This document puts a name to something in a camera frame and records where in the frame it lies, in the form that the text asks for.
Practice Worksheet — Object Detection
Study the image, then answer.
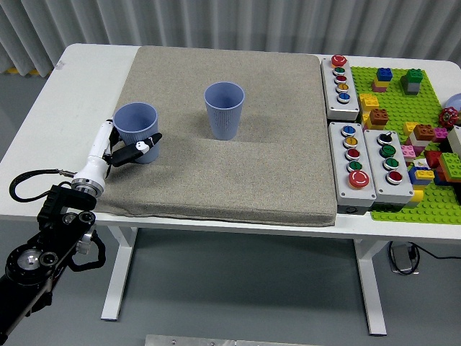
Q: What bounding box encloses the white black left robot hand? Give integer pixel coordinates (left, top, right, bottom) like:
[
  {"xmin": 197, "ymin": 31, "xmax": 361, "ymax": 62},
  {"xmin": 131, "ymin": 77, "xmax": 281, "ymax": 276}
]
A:
[{"xmin": 73, "ymin": 118, "xmax": 164, "ymax": 183}]

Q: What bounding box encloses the ribbed blue cup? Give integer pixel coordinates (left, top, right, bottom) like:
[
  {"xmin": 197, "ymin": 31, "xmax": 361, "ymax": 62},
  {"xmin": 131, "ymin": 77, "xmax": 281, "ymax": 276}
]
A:
[
  {"xmin": 204, "ymin": 81, "xmax": 246, "ymax": 141},
  {"xmin": 112, "ymin": 102, "xmax": 160, "ymax": 165}
]

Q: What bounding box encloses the yellow black floor tape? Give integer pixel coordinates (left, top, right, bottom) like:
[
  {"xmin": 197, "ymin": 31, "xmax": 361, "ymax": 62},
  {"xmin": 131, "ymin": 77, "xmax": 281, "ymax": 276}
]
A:
[{"xmin": 6, "ymin": 66, "xmax": 53, "ymax": 76}]

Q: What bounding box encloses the grey-brown mat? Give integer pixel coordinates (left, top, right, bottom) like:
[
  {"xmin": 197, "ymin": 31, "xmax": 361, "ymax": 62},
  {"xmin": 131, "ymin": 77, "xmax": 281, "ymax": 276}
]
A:
[{"xmin": 91, "ymin": 45, "xmax": 339, "ymax": 227}]

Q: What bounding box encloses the white table leg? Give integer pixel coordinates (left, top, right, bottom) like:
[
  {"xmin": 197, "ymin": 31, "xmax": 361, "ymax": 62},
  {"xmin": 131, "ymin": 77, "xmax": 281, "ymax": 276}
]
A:
[
  {"xmin": 100, "ymin": 226, "xmax": 138, "ymax": 321},
  {"xmin": 352, "ymin": 237, "xmax": 389, "ymax": 337}
]

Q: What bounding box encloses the grey curtain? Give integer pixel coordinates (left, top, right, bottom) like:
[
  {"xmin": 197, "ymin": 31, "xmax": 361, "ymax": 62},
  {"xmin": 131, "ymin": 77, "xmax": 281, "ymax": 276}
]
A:
[{"xmin": 0, "ymin": 0, "xmax": 461, "ymax": 76}]

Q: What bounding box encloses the grey five-button box small stop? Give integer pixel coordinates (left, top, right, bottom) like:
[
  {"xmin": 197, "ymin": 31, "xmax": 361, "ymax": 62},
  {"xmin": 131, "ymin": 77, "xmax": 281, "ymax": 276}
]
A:
[{"xmin": 319, "ymin": 54, "xmax": 361, "ymax": 122}]

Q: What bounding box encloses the grey five-button box large stop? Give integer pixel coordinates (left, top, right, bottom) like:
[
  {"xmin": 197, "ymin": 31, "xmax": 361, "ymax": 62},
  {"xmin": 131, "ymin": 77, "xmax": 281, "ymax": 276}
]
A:
[{"xmin": 328, "ymin": 121, "xmax": 377, "ymax": 216}]

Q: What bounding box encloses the grey four-button box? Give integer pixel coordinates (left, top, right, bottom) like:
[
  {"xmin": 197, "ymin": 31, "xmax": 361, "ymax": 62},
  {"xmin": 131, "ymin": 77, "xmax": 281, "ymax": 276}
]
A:
[{"xmin": 362, "ymin": 128, "xmax": 415, "ymax": 213}]

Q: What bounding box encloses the blue pink yellow brick stack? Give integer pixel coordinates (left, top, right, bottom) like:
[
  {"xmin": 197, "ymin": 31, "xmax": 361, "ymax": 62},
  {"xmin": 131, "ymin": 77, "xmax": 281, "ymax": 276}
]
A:
[{"xmin": 371, "ymin": 67, "xmax": 394, "ymax": 92}]

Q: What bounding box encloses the green brick baseplate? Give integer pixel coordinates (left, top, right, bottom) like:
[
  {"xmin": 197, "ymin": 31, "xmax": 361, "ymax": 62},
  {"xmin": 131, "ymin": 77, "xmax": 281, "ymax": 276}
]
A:
[{"xmin": 349, "ymin": 66, "xmax": 461, "ymax": 225}]

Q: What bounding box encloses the grey power adapter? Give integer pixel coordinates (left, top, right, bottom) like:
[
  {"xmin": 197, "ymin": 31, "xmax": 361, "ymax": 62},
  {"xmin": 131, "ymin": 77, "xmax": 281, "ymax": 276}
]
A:
[{"xmin": 390, "ymin": 244, "xmax": 415, "ymax": 273}]

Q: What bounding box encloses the yellow white brick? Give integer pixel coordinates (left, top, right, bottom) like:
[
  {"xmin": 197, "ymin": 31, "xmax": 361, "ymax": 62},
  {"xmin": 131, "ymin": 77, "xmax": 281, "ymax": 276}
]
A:
[{"xmin": 406, "ymin": 189, "xmax": 425, "ymax": 210}]

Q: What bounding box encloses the green grey brick stack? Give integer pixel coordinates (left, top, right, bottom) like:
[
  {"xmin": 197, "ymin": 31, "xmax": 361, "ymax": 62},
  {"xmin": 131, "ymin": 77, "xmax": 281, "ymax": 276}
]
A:
[{"xmin": 399, "ymin": 68, "xmax": 424, "ymax": 96}]

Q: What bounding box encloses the brown white brick stack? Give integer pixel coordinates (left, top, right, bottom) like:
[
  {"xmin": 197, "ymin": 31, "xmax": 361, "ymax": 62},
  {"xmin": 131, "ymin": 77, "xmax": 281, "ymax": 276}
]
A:
[{"xmin": 412, "ymin": 123, "xmax": 437, "ymax": 147}]

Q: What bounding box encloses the red brick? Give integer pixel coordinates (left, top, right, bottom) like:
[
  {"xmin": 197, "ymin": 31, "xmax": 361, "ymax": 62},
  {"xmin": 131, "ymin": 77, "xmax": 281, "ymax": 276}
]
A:
[{"xmin": 424, "ymin": 150, "xmax": 444, "ymax": 169}]

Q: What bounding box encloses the large green brick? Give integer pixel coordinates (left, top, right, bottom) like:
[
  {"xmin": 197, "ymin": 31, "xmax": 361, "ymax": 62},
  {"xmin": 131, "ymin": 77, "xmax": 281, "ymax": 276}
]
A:
[{"xmin": 436, "ymin": 151, "xmax": 461, "ymax": 177}]

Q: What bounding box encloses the white box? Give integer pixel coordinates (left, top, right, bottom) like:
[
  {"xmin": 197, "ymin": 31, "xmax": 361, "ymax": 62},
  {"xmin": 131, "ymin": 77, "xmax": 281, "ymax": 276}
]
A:
[{"xmin": 446, "ymin": 125, "xmax": 461, "ymax": 152}]

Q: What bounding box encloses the pale blue bowl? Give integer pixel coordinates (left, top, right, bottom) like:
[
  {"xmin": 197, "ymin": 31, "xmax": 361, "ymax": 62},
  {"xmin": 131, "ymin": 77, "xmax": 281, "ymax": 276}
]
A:
[{"xmin": 444, "ymin": 92, "xmax": 461, "ymax": 111}]

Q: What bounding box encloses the black floor cable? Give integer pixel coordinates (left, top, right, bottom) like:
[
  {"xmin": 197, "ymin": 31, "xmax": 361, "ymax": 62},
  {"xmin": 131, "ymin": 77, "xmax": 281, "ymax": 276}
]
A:
[{"xmin": 388, "ymin": 241, "xmax": 461, "ymax": 277}]

